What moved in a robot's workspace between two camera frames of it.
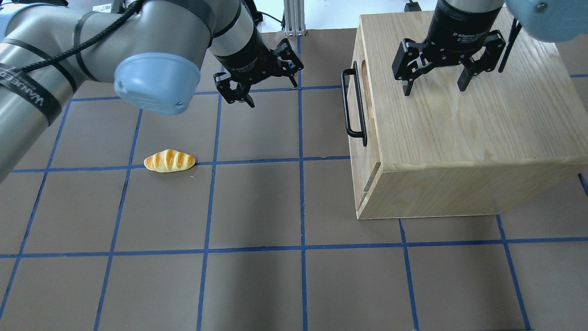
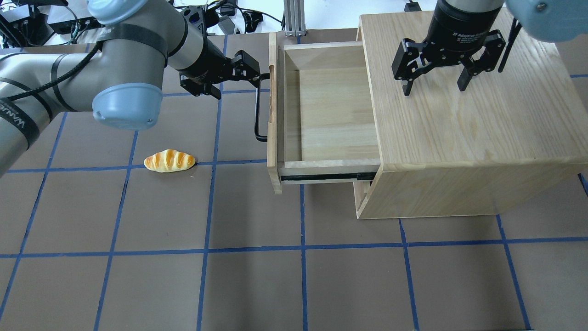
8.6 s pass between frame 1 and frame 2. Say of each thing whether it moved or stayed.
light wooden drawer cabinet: stayed
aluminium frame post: stayed
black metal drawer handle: moved
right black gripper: stayed
